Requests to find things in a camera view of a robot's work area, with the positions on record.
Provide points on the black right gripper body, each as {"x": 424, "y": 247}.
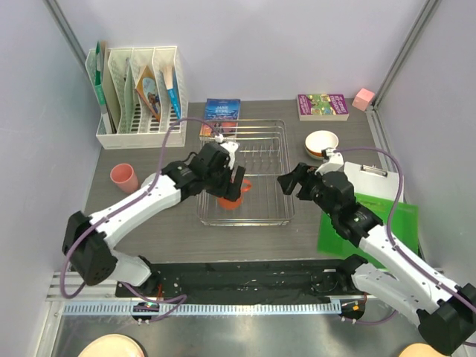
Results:
{"x": 312, "y": 189}

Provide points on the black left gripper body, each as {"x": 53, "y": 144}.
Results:
{"x": 218, "y": 182}

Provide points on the metal wire dish rack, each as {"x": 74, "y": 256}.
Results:
{"x": 263, "y": 152}

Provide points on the white orange bowl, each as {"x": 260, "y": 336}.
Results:
{"x": 318, "y": 141}

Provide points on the pink plastic cup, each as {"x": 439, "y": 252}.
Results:
{"x": 124, "y": 177}

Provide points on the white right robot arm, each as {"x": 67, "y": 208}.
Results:
{"x": 442, "y": 310}

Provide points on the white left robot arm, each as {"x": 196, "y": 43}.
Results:
{"x": 90, "y": 241}

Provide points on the white clipboard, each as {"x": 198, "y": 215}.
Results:
{"x": 372, "y": 181}

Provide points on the Jane Eyre book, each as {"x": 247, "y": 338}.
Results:
{"x": 223, "y": 115}

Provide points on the green plastic folder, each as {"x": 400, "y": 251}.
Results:
{"x": 404, "y": 225}

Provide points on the purple puzzle book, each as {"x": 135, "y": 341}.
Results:
{"x": 322, "y": 107}

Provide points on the pink cube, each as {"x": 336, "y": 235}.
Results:
{"x": 363, "y": 99}

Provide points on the blue spine book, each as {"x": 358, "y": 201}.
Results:
{"x": 171, "y": 85}

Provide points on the colourful children's book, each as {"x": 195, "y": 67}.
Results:
{"x": 147, "y": 90}

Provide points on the white file organizer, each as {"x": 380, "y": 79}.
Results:
{"x": 137, "y": 128}

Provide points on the teal folder in organizer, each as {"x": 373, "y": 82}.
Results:
{"x": 98, "y": 86}

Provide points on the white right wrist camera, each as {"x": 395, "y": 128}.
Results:
{"x": 333, "y": 161}

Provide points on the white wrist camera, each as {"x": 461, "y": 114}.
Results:
{"x": 333, "y": 161}
{"x": 230, "y": 146}

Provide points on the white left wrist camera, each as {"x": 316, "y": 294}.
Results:
{"x": 230, "y": 146}

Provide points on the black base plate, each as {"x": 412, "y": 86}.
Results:
{"x": 250, "y": 282}

